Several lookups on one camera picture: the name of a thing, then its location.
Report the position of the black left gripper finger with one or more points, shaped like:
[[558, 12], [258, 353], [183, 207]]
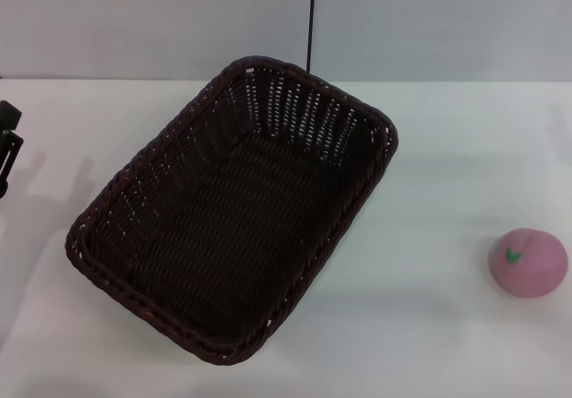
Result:
[[9, 114], [10, 152]]

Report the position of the pink toy peach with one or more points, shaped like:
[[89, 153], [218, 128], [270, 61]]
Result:
[[529, 266]]

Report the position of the dark woven rectangular basket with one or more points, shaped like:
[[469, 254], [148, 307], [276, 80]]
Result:
[[232, 219]]

